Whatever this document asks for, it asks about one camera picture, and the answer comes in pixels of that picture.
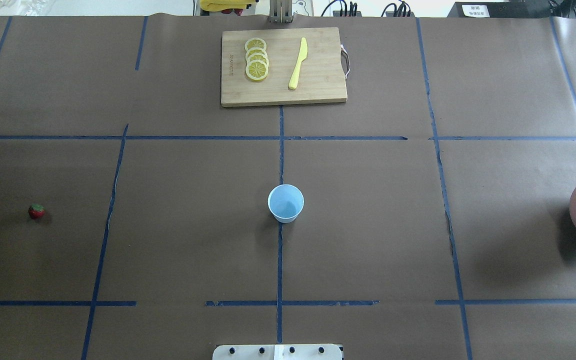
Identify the yellow plastic knife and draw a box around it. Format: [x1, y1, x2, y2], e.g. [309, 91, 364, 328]
[288, 37, 309, 91]

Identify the red strawberry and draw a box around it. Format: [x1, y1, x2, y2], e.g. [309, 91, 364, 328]
[27, 203, 46, 220]

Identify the yellow cloth bag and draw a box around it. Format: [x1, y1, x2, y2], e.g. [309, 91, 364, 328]
[199, 0, 258, 12]

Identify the wooden cutting board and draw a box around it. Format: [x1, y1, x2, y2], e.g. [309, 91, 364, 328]
[221, 27, 348, 108]

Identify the aluminium frame post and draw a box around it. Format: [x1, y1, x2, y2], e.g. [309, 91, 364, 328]
[269, 0, 294, 24]

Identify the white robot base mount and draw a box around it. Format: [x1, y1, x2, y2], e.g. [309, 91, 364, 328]
[212, 343, 345, 360]

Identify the light blue plastic cup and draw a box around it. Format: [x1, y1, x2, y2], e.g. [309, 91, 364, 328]
[267, 184, 305, 224]

